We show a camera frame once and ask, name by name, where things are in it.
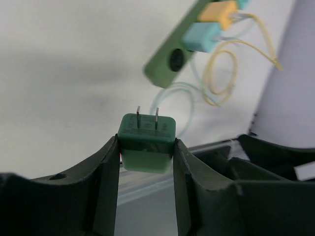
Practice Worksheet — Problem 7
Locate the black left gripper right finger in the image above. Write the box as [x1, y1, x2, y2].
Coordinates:
[173, 138, 315, 236]

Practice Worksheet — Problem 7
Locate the yellow charger plug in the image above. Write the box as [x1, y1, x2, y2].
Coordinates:
[197, 0, 238, 30]

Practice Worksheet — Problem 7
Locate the teal dual usb charger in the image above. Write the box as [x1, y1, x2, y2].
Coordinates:
[236, 0, 250, 10]

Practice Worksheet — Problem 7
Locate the green power strip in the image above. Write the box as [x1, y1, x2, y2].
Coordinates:
[142, 0, 222, 89]

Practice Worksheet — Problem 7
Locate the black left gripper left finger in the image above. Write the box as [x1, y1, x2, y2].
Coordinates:
[0, 136, 120, 236]

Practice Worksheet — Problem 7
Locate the teal charger plug with cable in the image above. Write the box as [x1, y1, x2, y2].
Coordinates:
[151, 22, 256, 141]

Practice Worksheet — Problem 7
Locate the aluminium table rail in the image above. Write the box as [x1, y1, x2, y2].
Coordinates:
[117, 139, 249, 206]

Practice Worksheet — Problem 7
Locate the green charger plug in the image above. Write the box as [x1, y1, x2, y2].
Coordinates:
[117, 106, 176, 174]

